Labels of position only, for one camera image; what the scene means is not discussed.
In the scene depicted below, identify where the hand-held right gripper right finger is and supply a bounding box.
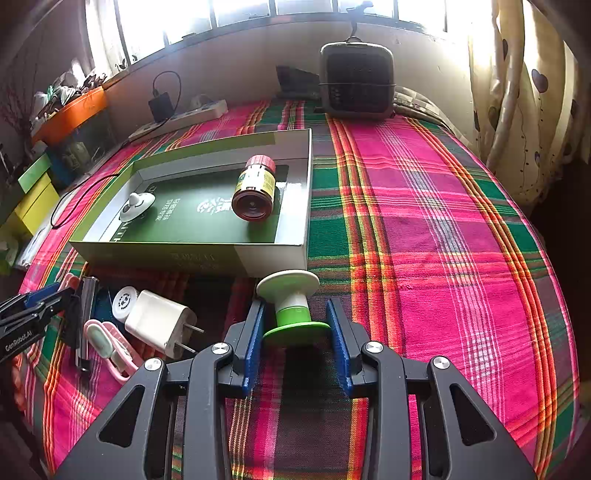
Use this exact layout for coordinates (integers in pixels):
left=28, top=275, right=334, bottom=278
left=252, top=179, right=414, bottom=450
left=325, top=299, right=539, bottom=480

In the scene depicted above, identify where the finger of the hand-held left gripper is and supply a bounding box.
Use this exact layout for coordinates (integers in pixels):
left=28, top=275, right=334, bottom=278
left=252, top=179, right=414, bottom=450
left=0, top=288, right=80, bottom=334
left=0, top=282, right=65, bottom=311

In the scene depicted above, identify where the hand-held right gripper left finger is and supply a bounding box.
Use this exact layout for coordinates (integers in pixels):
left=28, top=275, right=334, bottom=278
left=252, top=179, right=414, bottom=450
left=53, top=300, right=266, bottom=480

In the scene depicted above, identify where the black bar-shaped tool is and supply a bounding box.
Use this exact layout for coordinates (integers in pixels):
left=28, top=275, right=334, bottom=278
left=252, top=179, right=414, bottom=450
left=74, top=277, right=99, bottom=374

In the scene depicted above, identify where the blue ridged comb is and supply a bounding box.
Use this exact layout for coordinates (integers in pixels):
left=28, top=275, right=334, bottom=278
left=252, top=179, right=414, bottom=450
left=95, top=286, right=116, bottom=324

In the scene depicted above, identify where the white round tin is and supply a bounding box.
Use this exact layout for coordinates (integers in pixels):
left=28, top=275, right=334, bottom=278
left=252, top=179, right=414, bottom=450
left=112, top=286, right=140, bottom=324

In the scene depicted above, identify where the pink and mint clip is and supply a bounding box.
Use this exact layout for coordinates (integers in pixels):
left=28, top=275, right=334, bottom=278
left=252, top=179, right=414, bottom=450
left=84, top=319, right=139, bottom=383

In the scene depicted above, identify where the green and white spool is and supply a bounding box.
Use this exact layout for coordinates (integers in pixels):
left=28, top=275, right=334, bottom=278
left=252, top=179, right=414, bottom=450
left=256, top=271, right=331, bottom=347

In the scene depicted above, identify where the green cardboard box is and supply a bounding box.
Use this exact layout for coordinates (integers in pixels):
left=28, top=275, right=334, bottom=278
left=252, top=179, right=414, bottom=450
left=69, top=128, right=314, bottom=278

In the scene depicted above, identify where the white charger plug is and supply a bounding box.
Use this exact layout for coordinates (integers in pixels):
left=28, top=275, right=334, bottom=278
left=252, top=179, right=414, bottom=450
left=124, top=290, right=205, bottom=361

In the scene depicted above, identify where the white flat packet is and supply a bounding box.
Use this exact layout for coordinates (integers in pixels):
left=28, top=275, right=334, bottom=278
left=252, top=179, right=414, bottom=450
left=11, top=226, right=51, bottom=272

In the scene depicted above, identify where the yellow box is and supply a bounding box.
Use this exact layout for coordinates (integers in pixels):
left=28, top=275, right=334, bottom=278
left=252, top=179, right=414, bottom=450
left=14, top=175, right=61, bottom=236

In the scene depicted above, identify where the green lidded box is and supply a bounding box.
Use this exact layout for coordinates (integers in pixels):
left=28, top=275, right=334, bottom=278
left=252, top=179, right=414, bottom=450
left=17, top=154, right=54, bottom=192

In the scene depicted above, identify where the white suction knob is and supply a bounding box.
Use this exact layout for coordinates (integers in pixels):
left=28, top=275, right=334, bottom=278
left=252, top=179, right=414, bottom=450
left=119, top=192, right=158, bottom=223

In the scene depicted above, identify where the glass tank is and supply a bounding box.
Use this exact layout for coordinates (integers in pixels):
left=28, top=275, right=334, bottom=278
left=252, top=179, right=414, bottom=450
left=46, top=108, right=118, bottom=178

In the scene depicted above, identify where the red-capped brown bottle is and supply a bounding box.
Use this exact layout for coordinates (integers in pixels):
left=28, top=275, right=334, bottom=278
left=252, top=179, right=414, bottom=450
left=231, top=155, right=278, bottom=222

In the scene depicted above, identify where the dried twig bouquet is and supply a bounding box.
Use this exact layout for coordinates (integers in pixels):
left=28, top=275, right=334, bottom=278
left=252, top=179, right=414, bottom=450
left=0, top=88, right=33, bottom=139

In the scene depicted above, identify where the orange plastic tray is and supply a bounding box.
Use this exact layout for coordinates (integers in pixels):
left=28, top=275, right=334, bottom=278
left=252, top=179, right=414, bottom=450
left=31, top=87, right=108, bottom=144

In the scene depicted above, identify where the pile of assorted packets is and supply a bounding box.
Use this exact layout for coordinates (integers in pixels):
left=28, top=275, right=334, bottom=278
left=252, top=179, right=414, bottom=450
left=32, top=58, right=109, bottom=121

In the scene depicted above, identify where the white power strip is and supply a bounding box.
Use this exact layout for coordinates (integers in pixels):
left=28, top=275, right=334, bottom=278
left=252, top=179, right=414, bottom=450
left=128, top=99, right=228, bottom=141

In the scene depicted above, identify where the patterned grey cloth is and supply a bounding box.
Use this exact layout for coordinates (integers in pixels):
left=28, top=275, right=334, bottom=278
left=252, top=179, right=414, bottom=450
left=394, top=87, right=462, bottom=134

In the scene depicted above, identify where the grey fan heater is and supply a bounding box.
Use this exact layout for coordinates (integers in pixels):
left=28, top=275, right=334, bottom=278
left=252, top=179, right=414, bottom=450
left=320, top=41, right=396, bottom=121

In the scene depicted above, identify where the cream patterned curtain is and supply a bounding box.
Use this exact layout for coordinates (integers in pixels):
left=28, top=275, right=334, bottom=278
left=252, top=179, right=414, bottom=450
left=468, top=0, right=591, bottom=208

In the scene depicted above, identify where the thin black cable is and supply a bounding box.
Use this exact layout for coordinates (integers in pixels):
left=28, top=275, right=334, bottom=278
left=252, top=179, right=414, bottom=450
left=50, top=173, right=121, bottom=229

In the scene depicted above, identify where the black charger with cable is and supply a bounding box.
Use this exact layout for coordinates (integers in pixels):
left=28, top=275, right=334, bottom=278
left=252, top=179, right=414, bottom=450
left=148, top=71, right=181, bottom=123

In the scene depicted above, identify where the black heater cable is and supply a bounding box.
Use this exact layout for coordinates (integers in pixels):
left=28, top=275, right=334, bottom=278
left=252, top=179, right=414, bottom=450
left=344, top=0, right=375, bottom=44

